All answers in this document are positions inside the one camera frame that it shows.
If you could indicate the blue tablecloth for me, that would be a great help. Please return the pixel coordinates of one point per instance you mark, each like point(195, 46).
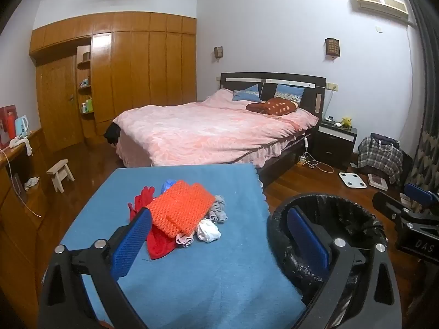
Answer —
point(205, 274)

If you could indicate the white hanging cloth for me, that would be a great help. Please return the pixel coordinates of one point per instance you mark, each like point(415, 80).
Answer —
point(24, 142)

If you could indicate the small wooden stool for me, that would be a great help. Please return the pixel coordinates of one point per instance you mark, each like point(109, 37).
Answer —
point(60, 173)

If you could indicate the red centred bathroom scale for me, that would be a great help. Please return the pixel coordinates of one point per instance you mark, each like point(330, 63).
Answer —
point(378, 181)

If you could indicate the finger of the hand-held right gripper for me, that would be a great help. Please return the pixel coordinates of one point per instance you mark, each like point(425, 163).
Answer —
point(391, 207)
point(418, 192)

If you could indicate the white bathroom scale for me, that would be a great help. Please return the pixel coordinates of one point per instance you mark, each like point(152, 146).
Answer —
point(352, 180)

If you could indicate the plaid cloth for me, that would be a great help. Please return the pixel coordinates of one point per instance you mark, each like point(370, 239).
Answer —
point(377, 161)

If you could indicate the blue plastic bag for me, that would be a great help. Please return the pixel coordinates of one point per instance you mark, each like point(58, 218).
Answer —
point(168, 185)

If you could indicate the brown dotted pillow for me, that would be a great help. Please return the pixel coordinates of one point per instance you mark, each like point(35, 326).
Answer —
point(274, 107)

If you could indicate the white rag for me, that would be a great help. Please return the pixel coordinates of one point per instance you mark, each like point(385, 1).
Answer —
point(31, 183)

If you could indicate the dark bag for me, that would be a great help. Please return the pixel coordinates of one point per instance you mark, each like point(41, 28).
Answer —
point(386, 140)

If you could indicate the black cloth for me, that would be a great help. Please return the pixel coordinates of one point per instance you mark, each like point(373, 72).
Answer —
point(112, 133)

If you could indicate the wall air conditioner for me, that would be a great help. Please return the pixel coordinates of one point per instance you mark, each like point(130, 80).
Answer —
point(379, 5)

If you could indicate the dark nightstand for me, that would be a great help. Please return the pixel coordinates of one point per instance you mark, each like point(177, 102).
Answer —
point(334, 147)

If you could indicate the green bottles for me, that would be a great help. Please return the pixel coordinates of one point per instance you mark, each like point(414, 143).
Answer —
point(87, 105)

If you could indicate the dark wooden bed frame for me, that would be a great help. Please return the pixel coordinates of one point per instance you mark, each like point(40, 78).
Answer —
point(240, 85)

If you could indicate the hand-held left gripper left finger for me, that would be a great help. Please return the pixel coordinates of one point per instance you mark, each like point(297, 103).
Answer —
point(132, 243)

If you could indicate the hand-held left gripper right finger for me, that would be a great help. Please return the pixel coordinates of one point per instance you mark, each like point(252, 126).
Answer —
point(307, 243)

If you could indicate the wooden side cabinet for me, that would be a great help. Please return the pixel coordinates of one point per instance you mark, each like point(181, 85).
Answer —
point(20, 240)

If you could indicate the black bagged trash bin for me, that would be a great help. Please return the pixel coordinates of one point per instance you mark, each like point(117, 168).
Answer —
point(343, 209)

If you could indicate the red cloth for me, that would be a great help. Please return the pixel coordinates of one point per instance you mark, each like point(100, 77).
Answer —
point(161, 246)

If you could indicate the grey cloth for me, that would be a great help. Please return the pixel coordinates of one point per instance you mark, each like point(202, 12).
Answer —
point(217, 210)

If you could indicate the white wall socket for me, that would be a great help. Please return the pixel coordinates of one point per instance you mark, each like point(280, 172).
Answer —
point(332, 86)

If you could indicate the pink blanket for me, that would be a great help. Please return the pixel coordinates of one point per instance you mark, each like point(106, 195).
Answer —
point(205, 130)

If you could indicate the red box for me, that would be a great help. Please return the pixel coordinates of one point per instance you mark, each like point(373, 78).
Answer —
point(4, 123)

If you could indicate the white and pink cloth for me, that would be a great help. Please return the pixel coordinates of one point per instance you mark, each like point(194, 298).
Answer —
point(207, 231)

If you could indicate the wooden wardrobe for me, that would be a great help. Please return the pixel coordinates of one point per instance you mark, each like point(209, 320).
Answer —
point(144, 68)

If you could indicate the wooden wall lamp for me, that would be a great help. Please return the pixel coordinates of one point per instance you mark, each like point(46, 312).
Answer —
point(218, 52)
point(332, 47)

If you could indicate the blue pillow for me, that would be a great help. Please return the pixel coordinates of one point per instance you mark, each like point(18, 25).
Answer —
point(289, 92)
point(247, 93)

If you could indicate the yellow plush toy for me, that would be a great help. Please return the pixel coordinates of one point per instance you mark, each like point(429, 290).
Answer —
point(347, 122)

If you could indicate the dark patterned curtain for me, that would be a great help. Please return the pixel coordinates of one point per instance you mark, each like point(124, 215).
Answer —
point(428, 144)

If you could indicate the light blue kettle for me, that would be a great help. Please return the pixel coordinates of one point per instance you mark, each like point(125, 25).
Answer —
point(22, 125)

